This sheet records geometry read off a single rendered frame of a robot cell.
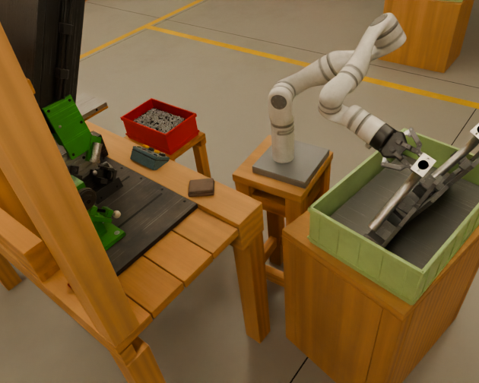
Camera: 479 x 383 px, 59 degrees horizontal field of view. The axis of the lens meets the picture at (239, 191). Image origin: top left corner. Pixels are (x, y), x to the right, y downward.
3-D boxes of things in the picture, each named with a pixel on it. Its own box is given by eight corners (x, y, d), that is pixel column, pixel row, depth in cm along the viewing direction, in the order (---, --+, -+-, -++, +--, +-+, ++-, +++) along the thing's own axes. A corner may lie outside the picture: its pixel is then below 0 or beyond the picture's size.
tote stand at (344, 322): (368, 260, 243) (388, 148, 191) (456, 318, 212) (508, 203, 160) (285, 336, 212) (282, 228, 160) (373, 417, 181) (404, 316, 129)
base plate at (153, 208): (41, 125, 217) (39, 121, 215) (198, 207, 160) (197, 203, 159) (-40, 169, 194) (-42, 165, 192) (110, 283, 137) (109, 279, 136)
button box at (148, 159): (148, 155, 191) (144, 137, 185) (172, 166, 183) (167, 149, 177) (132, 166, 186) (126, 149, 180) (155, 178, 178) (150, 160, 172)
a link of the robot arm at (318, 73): (342, 69, 152) (338, 82, 145) (282, 102, 168) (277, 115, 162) (328, 49, 148) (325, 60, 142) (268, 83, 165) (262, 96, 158)
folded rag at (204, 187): (188, 197, 162) (186, 191, 160) (189, 184, 168) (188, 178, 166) (214, 195, 161) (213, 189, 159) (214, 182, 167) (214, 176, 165)
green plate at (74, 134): (86, 143, 169) (59, 94, 159) (97, 144, 164) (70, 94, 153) (62, 157, 163) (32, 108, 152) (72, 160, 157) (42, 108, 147)
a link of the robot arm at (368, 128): (389, 125, 127) (372, 114, 129) (387, 118, 116) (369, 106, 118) (369, 150, 129) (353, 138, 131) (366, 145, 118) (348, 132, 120)
